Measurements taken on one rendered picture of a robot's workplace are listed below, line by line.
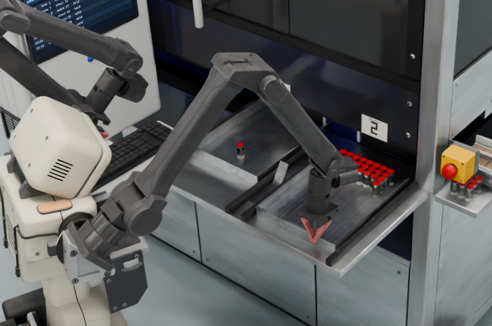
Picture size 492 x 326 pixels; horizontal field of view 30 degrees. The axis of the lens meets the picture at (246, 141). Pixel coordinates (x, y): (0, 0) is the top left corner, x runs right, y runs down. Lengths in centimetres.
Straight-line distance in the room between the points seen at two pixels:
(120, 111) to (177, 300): 89
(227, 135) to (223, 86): 94
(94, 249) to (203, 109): 37
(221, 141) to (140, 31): 44
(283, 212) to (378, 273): 51
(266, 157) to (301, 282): 62
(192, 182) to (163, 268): 109
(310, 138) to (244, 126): 74
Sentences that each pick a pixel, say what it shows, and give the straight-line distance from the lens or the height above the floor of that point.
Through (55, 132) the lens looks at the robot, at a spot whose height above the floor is 139.
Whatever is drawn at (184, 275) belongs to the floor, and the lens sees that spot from 362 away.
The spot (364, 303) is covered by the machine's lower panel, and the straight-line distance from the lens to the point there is 300.
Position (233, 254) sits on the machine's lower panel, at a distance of 334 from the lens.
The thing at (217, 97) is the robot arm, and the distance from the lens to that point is 186.
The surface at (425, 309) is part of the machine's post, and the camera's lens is 284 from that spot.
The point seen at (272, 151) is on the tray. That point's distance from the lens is 270.
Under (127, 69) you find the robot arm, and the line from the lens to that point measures 226.
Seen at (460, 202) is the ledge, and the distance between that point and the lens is 253.
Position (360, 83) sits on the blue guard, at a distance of 251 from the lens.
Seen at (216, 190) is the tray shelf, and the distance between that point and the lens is 257.
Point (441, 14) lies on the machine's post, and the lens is 226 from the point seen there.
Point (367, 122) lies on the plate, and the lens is 256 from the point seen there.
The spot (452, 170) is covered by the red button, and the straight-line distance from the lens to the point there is 243.
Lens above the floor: 245
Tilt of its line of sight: 35 degrees down
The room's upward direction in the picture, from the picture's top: 4 degrees counter-clockwise
